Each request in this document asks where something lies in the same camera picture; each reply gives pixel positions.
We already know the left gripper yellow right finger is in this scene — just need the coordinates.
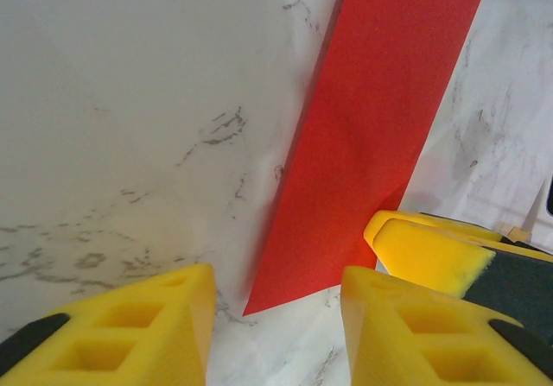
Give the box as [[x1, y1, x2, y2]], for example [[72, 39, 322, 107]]
[[340, 265, 553, 386]]

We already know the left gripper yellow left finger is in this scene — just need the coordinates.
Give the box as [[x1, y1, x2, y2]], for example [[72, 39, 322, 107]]
[[0, 263, 216, 386]]

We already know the red paper sheet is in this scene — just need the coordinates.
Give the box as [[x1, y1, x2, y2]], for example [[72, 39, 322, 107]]
[[241, 0, 493, 317]]

